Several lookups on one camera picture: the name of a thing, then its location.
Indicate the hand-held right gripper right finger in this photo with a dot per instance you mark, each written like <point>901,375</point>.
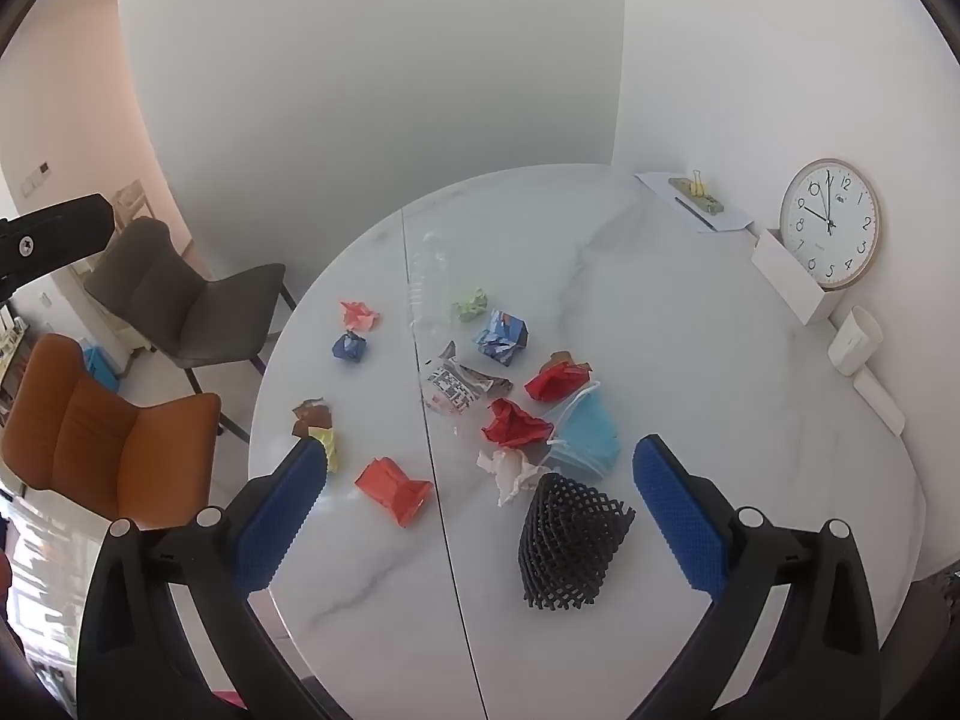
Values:
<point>679,521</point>

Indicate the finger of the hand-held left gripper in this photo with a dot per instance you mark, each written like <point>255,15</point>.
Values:
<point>56,236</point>

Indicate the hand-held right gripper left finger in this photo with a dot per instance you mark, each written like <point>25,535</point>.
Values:
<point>281,517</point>

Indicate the blue face mask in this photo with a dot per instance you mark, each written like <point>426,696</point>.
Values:
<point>589,435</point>

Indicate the red and brown cardboard box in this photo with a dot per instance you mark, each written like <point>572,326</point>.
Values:
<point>555,382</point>

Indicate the pink paper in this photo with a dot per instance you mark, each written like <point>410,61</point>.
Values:
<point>358,315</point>

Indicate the green paper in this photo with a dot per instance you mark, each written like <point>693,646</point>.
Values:
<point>470,305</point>

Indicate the yellow crumpled paper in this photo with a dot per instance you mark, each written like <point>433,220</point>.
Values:
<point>326,446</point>

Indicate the brown crumpled paper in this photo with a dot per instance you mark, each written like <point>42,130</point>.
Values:
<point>311,416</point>

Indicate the black foam net sleeve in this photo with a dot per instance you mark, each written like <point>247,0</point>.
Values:
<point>574,544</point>

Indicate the orange-red folded paper box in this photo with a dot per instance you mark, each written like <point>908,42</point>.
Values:
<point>394,490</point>

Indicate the blue bag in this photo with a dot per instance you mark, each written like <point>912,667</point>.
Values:
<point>97,367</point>

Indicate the grey upholstered chair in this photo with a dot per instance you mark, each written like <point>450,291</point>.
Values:
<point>187,300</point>

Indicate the white crumpled tissue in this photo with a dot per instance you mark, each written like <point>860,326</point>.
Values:
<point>510,474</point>

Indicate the dark blue crumpled paper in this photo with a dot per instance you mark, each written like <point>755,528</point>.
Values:
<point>350,347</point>

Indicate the red crumpled paper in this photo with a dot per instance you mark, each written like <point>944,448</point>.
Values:
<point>514,424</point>

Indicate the orange leather chair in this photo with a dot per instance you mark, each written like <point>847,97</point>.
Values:
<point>82,427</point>

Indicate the black and white printed wrapper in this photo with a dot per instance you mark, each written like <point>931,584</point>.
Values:
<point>454,386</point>

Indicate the white cup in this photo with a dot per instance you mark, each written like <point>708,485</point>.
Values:
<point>855,341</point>

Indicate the blue crumpled packet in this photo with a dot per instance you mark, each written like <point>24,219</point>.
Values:
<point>501,337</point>

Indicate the white rectangular box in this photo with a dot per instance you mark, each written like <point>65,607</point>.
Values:
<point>787,274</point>

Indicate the clear plastic bottle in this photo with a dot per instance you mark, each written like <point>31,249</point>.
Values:
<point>427,277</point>

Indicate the white paper sheet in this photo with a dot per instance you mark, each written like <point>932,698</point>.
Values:
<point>731,219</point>

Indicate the black pen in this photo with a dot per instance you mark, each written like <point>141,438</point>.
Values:
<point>695,213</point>

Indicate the yellow binder clip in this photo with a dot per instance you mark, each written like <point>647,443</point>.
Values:
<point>700,182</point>

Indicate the white wall switch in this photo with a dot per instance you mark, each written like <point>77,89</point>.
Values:
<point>36,177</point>

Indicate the round white wall clock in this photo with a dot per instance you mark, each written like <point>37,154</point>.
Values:
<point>829,225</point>

